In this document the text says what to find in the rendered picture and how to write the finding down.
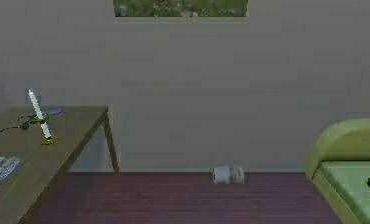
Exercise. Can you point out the white candle on yellow holder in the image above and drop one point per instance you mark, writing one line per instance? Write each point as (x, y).
(39, 115)

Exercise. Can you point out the brown wooden table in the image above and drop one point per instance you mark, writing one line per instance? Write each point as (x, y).
(43, 160)

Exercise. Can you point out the green bed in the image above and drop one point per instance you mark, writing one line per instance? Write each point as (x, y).
(346, 160)

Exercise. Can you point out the grey flat disc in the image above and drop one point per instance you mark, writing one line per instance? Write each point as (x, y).
(53, 110)

